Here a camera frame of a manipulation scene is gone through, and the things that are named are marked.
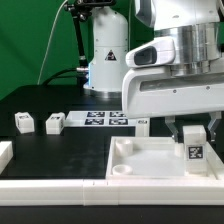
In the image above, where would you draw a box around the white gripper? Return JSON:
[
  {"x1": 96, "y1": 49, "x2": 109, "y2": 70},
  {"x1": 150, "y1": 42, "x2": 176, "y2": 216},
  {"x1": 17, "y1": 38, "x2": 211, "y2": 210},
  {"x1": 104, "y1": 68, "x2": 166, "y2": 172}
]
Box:
[{"x1": 122, "y1": 66, "x2": 224, "y2": 143}]

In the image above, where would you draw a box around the white square tabletop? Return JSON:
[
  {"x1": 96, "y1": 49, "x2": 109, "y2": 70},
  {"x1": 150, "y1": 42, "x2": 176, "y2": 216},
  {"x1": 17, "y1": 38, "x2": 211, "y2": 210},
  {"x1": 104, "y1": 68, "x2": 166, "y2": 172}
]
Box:
[{"x1": 106, "y1": 137, "x2": 217, "y2": 180}]

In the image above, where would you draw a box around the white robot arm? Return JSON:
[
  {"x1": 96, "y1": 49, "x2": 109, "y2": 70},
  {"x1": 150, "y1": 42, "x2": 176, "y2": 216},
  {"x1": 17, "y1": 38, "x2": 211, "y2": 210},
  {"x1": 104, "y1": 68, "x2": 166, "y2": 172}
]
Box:
[{"x1": 84, "y1": 0, "x2": 224, "y2": 135}]

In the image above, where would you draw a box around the white U-shaped fence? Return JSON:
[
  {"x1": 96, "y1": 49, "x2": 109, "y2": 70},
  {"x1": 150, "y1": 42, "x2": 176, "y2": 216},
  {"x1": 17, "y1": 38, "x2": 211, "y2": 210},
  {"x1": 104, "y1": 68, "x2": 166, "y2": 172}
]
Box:
[{"x1": 0, "y1": 144, "x2": 224, "y2": 206}]

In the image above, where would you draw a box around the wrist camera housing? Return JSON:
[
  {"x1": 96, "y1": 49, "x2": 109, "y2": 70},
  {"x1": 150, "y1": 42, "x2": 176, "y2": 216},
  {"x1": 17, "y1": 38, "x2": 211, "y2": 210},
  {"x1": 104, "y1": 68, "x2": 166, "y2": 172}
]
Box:
[{"x1": 126, "y1": 36, "x2": 176, "y2": 68}]

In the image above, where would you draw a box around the white marker base plate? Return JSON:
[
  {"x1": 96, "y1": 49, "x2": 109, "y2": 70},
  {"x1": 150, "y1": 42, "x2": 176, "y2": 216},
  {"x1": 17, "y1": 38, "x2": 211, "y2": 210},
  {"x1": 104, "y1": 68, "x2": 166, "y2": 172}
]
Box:
[{"x1": 63, "y1": 110, "x2": 148, "y2": 129}]

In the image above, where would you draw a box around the black cable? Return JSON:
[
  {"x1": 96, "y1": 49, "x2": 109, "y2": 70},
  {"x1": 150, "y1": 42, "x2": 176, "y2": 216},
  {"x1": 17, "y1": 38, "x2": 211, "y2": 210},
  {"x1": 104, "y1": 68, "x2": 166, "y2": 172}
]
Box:
[{"x1": 42, "y1": 68, "x2": 88, "y2": 86}]

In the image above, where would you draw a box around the black camera stand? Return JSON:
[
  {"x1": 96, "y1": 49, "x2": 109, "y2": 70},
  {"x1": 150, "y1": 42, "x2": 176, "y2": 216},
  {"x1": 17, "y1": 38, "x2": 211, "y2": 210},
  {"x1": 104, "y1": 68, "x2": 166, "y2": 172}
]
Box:
[{"x1": 64, "y1": 0, "x2": 116, "y2": 86}]

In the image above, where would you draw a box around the white cable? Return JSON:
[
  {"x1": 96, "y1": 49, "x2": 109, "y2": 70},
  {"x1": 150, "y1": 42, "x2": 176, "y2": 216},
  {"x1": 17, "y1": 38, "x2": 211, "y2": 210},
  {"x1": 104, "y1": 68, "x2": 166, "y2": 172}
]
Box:
[{"x1": 37, "y1": 0, "x2": 69, "y2": 86}]

